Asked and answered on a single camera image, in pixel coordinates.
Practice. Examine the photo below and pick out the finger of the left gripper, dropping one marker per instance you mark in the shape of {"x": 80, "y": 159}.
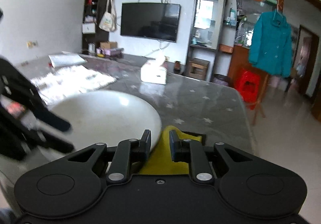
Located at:
{"x": 48, "y": 141}
{"x": 19, "y": 89}

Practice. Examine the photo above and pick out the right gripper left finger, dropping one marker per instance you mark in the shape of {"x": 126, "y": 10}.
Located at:
{"x": 127, "y": 153}

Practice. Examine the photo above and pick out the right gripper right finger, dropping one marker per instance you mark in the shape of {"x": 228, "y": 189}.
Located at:
{"x": 191, "y": 152}

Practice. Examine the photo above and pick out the yellow grey microfiber cloth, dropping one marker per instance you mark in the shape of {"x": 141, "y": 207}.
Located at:
{"x": 160, "y": 162}

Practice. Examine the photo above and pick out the large white bowl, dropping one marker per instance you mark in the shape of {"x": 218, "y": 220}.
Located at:
{"x": 107, "y": 116}

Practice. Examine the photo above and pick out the papers on table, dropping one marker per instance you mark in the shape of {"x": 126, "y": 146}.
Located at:
{"x": 64, "y": 60}

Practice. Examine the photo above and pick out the white patterned towel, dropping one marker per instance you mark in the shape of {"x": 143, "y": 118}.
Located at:
{"x": 69, "y": 81}

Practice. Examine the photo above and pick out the dark waste basket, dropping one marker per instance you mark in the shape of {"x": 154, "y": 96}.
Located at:
{"x": 221, "y": 79}

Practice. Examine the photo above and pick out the white tissue box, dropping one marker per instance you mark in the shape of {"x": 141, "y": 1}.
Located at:
{"x": 151, "y": 72}

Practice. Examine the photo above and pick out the small wooden stool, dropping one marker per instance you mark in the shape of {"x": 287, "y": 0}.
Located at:
{"x": 198, "y": 68}

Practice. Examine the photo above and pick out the red plastic stool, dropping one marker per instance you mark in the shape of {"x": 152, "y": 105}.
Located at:
{"x": 247, "y": 83}

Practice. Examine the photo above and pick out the cardboard box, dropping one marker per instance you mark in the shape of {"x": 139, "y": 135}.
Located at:
{"x": 108, "y": 45}

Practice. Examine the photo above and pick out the wooden counter cabinet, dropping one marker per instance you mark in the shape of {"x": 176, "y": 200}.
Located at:
{"x": 239, "y": 59}

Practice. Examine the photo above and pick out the canvas tote bag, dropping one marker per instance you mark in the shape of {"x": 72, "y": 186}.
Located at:
{"x": 108, "y": 21}

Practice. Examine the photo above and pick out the dark shelf unit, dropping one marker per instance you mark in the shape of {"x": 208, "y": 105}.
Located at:
{"x": 92, "y": 35}

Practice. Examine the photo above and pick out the teal hanging jacket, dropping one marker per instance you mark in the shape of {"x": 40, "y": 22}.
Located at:
{"x": 271, "y": 44}

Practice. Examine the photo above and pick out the glass display cabinet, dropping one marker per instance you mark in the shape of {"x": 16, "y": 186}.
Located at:
{"x": 205, "y": 32}

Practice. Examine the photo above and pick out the wall mounted black television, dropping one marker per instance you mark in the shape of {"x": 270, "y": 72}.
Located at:
{"x": 149, "y": 20}

